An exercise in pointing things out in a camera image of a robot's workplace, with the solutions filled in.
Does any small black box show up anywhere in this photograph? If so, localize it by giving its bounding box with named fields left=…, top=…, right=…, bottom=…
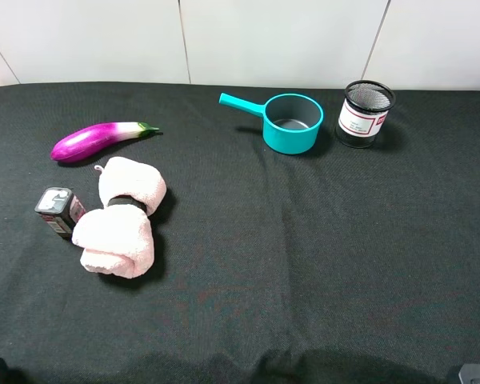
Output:
left=34, top=187, right=86, bottom=240

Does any teal saucepan with handle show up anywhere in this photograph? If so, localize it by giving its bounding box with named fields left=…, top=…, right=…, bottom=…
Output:
left=218, top=93, right=325, bottom=155

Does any black mesh pen cup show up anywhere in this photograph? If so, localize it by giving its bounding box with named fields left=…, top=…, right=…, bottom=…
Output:
left=335, top=80, right=396, bottom=149

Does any black tablecloth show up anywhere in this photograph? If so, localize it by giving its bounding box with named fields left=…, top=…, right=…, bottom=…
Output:
left=0, top=83, right=480, bottom=383

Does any pink towel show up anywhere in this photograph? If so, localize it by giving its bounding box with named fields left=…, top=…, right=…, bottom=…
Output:
left=72, top=157, right=167, bottom=279

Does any purple toy eggplant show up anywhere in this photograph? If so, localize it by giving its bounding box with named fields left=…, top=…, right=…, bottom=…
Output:
left=50, top=122, right=160, bottom=163

